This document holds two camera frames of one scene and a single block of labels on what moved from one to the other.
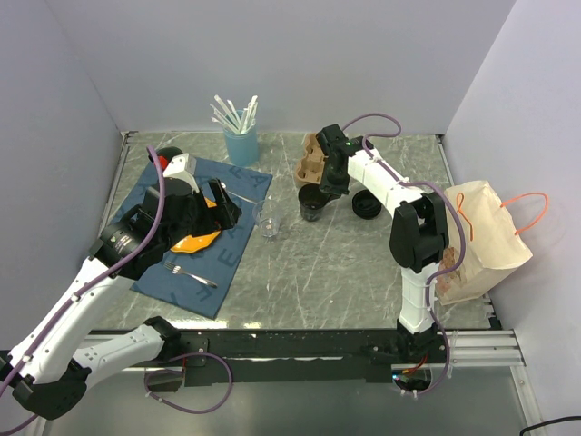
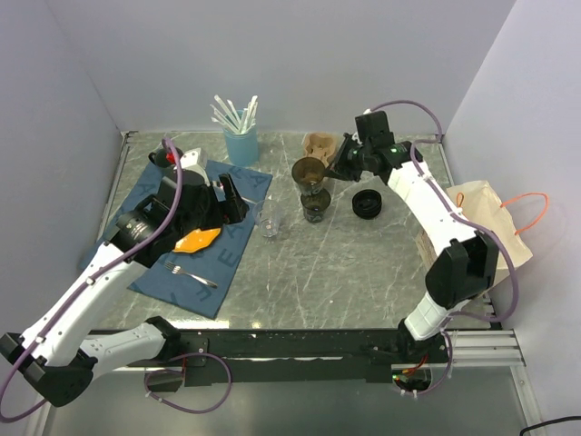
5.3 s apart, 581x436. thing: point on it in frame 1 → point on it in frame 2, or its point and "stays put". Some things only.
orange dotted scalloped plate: x=193 y=243 stays put
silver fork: x=178 y=270 stays put
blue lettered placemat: x=193 y=281 stays put
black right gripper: x=330 y=189 → x=339 y=168
